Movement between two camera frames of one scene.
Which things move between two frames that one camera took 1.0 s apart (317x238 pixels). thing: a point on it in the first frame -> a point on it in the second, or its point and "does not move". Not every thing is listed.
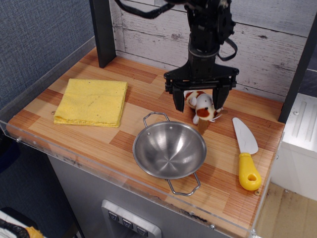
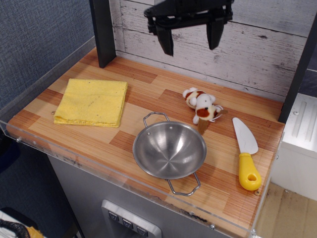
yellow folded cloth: [91, 102] does not move
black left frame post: [101, 13] does not move
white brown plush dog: [202, 105] does not move
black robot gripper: [201, 72] -> [179, 14]
